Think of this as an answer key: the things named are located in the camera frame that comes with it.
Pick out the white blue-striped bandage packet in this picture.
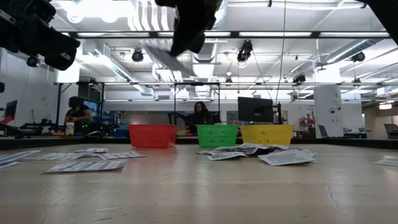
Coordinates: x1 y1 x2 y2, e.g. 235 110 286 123
0 149 42 166
96 149 147 161
73 147 109 154
0 161 23 170
140 39 194 78
26 151 100 162
42 160 127 174

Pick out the large black computer monitor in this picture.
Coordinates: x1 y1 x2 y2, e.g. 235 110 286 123
238 96 274 123

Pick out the black ceiling spotlight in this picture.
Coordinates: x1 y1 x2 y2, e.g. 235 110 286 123
236 39 254 63
131 49 144 63
26 55 40 68
351 51 366 63

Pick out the person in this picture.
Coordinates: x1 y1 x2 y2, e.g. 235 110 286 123
185 101 220 135
63 96 94 135

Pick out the grey office chair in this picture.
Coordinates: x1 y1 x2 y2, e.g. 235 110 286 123
317 124 329 139

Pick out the silver ventilation duct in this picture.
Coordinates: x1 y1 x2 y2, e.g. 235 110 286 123
191 0 229 65

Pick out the small pale green sachet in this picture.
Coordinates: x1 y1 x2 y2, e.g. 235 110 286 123
372 157 398 168

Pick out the black overhead light bar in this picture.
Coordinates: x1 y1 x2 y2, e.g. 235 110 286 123
60 30 392 40

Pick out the green plastic basket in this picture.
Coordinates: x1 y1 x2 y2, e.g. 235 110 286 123
195 124 239 149

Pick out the small black monitor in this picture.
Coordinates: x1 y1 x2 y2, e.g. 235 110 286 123
4 99 18 119

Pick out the yellow plastic basket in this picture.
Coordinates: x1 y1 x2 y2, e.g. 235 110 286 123
240 124 294 147

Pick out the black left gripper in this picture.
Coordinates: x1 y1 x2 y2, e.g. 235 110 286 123
154 0 224 57

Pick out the thin hanging cable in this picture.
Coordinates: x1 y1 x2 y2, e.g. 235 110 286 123
274 0 287 103

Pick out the white square pillar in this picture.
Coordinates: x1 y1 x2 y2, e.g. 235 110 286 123
313 85 343 138

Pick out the red background object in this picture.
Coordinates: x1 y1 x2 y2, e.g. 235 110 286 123
0 114 15 126

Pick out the red plastic basket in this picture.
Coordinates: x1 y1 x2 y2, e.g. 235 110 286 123
128 124 178 149

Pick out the black background rack frame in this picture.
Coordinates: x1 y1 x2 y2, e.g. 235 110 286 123
55 81 222 126

